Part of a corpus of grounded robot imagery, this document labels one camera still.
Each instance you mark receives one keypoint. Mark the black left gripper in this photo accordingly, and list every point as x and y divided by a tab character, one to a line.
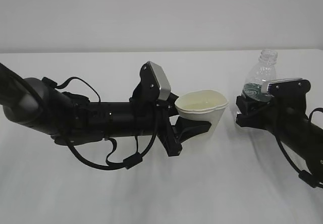
154	118

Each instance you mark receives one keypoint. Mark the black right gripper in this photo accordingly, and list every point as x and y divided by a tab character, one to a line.
277	115

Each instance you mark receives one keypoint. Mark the white paper cup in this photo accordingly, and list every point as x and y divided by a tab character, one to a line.
202	105

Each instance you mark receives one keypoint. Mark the clear green-label water bottle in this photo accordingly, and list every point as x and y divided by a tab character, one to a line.
262	71

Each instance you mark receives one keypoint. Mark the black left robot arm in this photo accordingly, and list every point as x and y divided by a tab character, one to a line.
43	105

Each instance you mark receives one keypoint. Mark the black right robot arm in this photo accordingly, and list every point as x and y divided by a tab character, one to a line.
308	147

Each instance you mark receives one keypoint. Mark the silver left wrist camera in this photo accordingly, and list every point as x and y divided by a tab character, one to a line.
154	83

